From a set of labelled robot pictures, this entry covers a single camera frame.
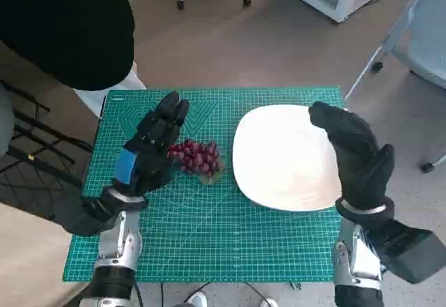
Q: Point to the light wooden table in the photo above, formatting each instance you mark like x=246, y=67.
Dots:
x=28, y=268

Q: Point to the white shoe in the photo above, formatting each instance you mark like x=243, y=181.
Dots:
x=269, y=303
x=197, y=300

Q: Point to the black metal frame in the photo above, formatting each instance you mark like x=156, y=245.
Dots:
x=29, y=156

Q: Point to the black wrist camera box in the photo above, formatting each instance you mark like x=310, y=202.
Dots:
x=90, y=216
x=414, y=254

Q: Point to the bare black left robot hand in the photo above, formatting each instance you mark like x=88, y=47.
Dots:
x=151, y=167

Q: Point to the white square plate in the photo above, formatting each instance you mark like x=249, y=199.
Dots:
x=285, y=157

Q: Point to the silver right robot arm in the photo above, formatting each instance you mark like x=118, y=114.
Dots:
x=355, y=258

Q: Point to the person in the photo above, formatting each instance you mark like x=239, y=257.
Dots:
x=52, y=25

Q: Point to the green cutting mat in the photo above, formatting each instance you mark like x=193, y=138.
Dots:
x=216, y=234

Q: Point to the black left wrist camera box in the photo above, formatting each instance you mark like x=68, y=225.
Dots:
x=90, y=216

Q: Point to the pale blue mesh chair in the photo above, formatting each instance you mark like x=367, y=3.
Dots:
x=428, y=53

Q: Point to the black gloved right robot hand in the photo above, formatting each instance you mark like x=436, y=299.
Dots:
x=355, y=154

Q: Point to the purple toy grape bunch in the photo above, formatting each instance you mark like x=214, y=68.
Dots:
x=198, y=157

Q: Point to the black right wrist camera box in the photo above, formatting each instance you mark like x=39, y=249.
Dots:
x=414, y=254

